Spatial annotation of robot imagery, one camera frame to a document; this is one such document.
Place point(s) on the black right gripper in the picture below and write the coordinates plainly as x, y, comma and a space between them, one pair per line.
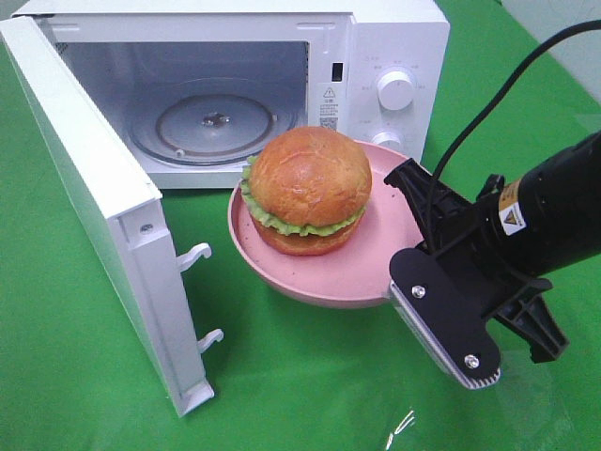
447, 289

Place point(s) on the pink round plate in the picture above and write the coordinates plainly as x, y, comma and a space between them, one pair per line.
353, 276

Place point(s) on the burger with lettuce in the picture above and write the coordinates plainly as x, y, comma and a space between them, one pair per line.
307, 191

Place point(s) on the white microwave door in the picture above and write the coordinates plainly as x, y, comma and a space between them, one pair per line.
120, 209

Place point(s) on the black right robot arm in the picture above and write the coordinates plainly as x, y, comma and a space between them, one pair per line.
550, 217

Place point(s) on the lower white microwave knob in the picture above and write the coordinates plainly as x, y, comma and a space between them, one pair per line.
389, 140

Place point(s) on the white microwave knob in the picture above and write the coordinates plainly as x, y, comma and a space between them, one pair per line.
395, 90
389, 140

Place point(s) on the upper white microwave knob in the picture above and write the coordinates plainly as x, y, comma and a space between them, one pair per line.
395, 90

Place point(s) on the white microwave oven body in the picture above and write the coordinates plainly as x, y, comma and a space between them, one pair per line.
119, 50

